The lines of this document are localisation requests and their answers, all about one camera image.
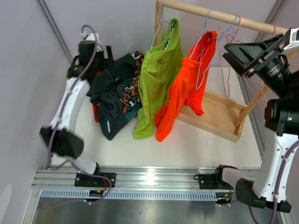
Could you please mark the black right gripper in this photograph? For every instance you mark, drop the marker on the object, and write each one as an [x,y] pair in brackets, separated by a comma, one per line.
[246,52]

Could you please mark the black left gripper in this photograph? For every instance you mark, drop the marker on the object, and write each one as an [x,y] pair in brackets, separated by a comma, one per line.
[107,64]

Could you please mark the black shorts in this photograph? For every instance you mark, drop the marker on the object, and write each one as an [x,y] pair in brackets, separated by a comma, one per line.
[107,90]

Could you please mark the blue hanger of black shorts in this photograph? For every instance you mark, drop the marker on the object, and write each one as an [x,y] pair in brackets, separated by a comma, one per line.
[218,41]

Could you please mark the orange grey camouflage shorts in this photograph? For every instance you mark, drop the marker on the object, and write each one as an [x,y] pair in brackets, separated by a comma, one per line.
[131,95]

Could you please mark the lime green shorts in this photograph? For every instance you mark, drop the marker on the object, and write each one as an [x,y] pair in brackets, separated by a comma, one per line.
[160,67]

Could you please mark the blue hanger of green shorts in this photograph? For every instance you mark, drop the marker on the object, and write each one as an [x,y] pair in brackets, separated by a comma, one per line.
[159,28]

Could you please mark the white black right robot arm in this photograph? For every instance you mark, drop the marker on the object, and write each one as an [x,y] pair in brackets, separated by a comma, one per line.
[282,127]

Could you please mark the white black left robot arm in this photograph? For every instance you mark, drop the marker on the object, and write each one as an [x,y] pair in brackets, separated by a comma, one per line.
[59,136]

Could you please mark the red plastic bin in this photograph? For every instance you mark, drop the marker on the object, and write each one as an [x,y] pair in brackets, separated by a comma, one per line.
[95,112]

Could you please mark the wooden clothes rack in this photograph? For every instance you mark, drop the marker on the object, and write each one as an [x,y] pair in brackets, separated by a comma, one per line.
[224,118]

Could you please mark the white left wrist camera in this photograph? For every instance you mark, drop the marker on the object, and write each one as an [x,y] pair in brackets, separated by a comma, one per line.
[92,37]

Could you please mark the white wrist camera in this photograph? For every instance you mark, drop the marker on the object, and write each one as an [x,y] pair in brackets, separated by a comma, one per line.
[291,40]
[92,37]

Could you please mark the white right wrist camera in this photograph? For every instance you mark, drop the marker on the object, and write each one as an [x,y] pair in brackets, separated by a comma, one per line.
[291,40]

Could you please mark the aluminium mounting rail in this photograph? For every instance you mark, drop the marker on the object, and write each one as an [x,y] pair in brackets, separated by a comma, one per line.
[127,178]

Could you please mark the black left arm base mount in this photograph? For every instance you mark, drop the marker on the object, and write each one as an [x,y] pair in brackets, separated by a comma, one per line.
[83,180]

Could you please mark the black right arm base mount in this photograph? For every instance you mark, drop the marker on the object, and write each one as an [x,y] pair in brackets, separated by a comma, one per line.
[208,181]

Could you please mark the slotted grey cable duct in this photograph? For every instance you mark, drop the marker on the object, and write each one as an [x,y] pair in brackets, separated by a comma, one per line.
[136,194]

